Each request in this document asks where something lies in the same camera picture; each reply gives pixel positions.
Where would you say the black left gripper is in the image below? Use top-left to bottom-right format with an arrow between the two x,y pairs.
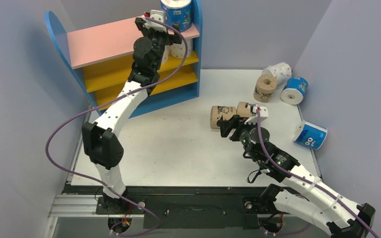
137,19 -> 181,71

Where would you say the brown cartoon paper roll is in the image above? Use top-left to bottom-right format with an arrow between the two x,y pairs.
210,106 -> 237,129

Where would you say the white floral paper roll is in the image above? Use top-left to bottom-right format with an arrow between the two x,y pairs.
169,39 -> 193,59
261,62 -> 292,86
161,46 -> 170,64

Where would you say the blue paper roll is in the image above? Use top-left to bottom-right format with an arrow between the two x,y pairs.
293,120 -> 328,150
280,77 -> 309,105
160,0 -> 192,32

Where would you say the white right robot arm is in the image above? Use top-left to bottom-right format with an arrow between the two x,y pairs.
216,115 -> 376,238

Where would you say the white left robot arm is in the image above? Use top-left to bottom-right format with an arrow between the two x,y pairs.
82,16 -> 183,213

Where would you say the blue pink yellow shelf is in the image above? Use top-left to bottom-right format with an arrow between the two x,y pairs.
45,0 -> 203,116

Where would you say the brown standing paper roll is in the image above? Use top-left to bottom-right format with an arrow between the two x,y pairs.
253,74 -> 277,103

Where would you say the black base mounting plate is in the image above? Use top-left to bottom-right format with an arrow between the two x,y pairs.
95,186 -> 279,230

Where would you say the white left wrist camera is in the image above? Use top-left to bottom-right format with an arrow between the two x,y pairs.
144,9 -> 166,23

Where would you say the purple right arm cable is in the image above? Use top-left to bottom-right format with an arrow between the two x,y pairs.
256,108 -> 380,238

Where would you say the aluminium rail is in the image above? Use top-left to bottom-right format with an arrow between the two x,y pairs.
49,194 -> 144,218

